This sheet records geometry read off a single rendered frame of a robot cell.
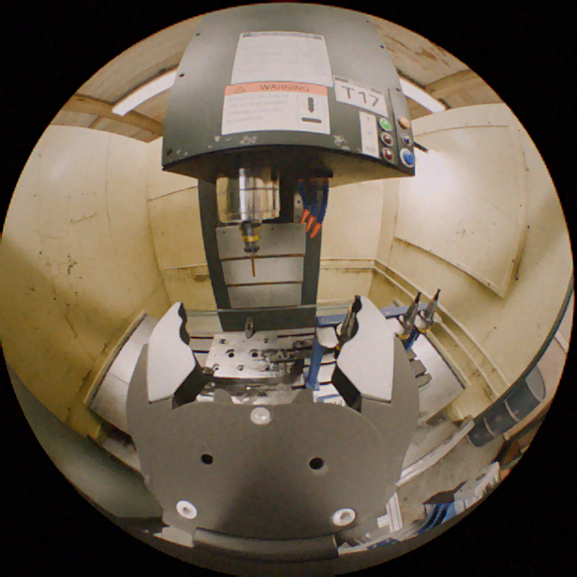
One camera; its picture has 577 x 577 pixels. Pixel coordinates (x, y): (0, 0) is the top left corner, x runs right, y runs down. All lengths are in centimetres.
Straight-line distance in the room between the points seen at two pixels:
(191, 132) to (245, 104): 9
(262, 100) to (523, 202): 96
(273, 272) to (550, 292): 142
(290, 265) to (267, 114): 81
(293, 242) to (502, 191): 115
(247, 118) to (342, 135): 14
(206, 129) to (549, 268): 109
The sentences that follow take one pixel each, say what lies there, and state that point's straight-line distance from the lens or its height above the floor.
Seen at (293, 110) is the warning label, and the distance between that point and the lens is 30.
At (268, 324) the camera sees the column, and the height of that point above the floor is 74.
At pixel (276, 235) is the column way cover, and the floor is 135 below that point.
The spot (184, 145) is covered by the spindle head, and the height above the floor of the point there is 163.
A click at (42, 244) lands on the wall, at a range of 111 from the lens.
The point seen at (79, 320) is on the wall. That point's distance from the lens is 115.
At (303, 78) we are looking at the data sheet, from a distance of 35.
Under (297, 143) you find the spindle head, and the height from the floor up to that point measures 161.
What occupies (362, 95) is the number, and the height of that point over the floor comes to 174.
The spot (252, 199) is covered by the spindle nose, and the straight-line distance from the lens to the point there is 38.
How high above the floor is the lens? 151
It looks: 29 degrees down
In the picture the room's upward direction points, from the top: 1 degrees counter-clockwise
